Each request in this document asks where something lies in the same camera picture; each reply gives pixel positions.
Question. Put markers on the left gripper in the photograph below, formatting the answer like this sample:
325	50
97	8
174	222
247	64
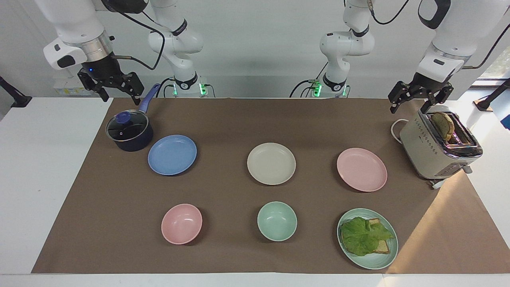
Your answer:
430	85

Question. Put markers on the blue plate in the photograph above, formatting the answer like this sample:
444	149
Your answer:
172	155

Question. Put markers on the bread slice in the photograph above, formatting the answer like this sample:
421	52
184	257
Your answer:
382	247

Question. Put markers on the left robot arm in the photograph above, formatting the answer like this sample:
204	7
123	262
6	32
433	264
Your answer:
346	44

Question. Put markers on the dark blue saucepan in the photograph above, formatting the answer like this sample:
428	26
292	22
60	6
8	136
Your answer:
135	137

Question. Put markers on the glass lid with blue knob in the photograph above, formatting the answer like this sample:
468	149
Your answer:
126	125

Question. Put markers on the green lettuce leaf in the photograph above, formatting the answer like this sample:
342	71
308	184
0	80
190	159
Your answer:
360	237

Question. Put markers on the pink bowl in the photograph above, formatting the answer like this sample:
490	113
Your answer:
181	224

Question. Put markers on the beige plate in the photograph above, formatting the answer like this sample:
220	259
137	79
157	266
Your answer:
271	164

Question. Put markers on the toast slice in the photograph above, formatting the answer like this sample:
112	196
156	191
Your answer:
443	124

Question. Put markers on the beige toaster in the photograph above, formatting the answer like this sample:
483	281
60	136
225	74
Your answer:
430	153

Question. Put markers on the pink plate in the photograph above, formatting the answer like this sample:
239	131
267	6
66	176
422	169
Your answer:
361	170

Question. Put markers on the green plate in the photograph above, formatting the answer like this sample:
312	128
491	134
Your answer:
368	262

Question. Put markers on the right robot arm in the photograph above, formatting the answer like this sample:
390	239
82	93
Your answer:
71	20

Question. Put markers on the black stand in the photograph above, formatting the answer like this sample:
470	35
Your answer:
18	99
492	99

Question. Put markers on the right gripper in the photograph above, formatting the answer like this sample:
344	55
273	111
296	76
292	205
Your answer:
104	69

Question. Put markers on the green bowl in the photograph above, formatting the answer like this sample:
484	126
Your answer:
277	221

